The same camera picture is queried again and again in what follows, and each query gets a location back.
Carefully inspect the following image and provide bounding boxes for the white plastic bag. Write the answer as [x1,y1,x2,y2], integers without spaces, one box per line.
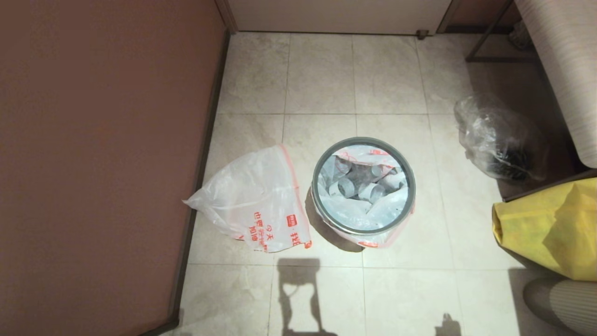
[183,144,312,253]

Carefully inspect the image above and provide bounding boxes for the black bin retaining ring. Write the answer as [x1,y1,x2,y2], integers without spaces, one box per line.
[311,137,416,235]

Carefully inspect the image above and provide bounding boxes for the used white bag red trim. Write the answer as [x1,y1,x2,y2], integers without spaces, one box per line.
[313,144,415,248]

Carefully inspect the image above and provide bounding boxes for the clear plastic bag dark contents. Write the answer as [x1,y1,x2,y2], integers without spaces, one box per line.
[454,93,549,182]

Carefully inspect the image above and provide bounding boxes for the yellow fabric bag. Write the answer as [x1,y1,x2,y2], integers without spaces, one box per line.
[492,177,597,281]

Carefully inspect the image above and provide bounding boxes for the white paper tube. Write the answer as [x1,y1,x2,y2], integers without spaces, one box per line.
[337,177,358,199]
[359,183,388,203]

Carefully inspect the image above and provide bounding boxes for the dark brown wooden board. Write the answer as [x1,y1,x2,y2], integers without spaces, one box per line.
[503,169,597,203]

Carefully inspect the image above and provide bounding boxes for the grey mesh bundle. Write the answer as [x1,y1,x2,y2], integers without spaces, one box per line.
[508,20,533,50]

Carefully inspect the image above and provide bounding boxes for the beige striped furniture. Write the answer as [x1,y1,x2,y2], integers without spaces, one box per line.
[514,0,597,168]

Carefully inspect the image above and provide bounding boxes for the grey ribbed round pouf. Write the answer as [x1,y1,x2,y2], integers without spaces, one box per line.
[523,278,597,336]

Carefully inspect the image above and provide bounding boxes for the dark metal frame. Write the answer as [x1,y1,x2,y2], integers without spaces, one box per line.
[465,0,537,63]

